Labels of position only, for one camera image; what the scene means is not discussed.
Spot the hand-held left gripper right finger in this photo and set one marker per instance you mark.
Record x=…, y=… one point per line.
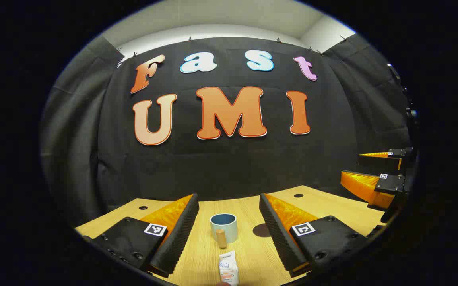
x=276, y=234

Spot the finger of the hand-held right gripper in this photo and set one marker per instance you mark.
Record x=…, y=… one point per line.
x=390, y=184
x=380, y=161

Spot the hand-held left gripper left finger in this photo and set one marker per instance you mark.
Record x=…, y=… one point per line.
x=181, y=234

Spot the dark brown round coaster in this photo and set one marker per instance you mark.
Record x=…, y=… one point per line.
x=261, y=231

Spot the white toothpaste tube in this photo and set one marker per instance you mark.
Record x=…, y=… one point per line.
x=229, y=268

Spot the light wooden desktop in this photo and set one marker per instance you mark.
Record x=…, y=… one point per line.
x=249, y=210

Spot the dark equipment stand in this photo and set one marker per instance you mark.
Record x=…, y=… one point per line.
x=410, y=113

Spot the black backdrop cloth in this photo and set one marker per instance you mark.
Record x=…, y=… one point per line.
x=229, y=167

